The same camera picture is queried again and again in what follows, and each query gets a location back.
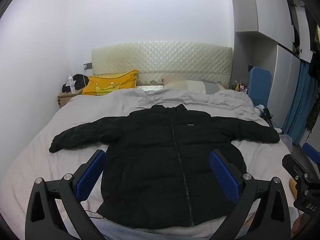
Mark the clear plastic container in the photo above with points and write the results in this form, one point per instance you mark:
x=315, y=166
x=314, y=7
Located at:
x=286, y=142

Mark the black device beside bed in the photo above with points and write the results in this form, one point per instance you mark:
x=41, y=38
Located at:
x=267, y=115

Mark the white wardrobe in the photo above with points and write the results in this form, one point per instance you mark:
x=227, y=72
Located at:
x=265, y=10

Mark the yellow crown print pillow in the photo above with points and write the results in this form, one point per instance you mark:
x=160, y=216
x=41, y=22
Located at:
x=110, y=83

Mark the black bag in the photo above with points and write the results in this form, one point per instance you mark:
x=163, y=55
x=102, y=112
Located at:
x=80, y=81

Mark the grey wall socket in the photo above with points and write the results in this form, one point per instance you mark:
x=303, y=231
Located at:
x=87, y=66

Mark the grey and white pillow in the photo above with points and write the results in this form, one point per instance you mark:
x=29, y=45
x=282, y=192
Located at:
x=202, y=86

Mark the black puffer jacket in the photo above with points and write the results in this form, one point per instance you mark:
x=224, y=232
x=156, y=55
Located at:
x=150, y=155

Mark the group of small bottles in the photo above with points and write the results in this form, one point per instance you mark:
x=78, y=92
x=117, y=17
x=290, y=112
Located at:
x=241, y=87

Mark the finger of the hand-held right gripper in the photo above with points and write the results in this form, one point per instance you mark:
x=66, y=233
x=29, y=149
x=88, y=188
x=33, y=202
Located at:
x=311, y=151

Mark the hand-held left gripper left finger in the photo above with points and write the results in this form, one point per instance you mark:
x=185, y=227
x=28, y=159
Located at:
x=90, y=176

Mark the white bottle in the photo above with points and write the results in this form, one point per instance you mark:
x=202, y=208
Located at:
x=71, y=85

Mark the cream quilted headboard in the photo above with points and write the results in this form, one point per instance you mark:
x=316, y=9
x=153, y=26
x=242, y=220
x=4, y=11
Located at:
x=175, y=60

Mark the wooden nightstand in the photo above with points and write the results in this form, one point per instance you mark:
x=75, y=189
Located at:
x=65, y=98

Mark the hanging dark clothes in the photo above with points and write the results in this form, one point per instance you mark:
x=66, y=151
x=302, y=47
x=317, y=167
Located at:
x=314, y=60

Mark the blue curtain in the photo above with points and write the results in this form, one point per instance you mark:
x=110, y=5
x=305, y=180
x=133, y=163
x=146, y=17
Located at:
x=298, y=105

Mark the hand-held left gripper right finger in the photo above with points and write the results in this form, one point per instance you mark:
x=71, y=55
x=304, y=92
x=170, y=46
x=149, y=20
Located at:
x=225, y=177

